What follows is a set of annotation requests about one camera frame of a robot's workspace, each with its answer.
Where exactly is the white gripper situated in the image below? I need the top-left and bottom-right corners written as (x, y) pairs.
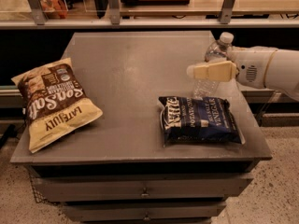
top-left (186, 46), bottom-right (277, 89)

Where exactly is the clear plastic water bottle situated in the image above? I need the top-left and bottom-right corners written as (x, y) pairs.
top-left (193, 32), bottom-right (234, 99)

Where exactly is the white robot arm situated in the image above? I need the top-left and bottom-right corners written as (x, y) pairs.
top-left (187, 46), bottom-right (299, 100)

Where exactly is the blue Kettle chip bag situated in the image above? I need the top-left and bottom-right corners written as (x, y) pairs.
top-left (158, 96), bottom-right (245, 144)

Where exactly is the brown yellow tortilla chip bag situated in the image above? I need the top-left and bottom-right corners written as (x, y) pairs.
top-left (11, 58), bottom-right (103, 153)

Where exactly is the orange snack bag background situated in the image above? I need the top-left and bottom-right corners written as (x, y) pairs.
top-left (39, 0), bottom-right (67, 19)

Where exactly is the grey drawer cabinet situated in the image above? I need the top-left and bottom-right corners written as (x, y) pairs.
top-left (11, 31), bottom-right (271, 224)

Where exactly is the lower grey drawer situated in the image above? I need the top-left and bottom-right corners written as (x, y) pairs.
top-left (63, 202), bottom-right (226, 222)

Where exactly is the grey drawer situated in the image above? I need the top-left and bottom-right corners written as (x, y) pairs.
top-left (63, 202), bottom-right (226, 222)
top-left (33, 173), bottom-right (253, 202)

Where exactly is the metal railing with posts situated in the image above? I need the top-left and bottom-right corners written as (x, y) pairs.
top-left (0, 0), bottom-right (299, 29)

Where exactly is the upper grey drawer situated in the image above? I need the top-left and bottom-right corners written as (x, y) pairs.
top-left (33, 173), bottom-right (253, 202)

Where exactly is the wire mesh basket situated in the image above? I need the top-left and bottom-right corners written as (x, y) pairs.
top-left (27, 167), bottom-right (59, 206)

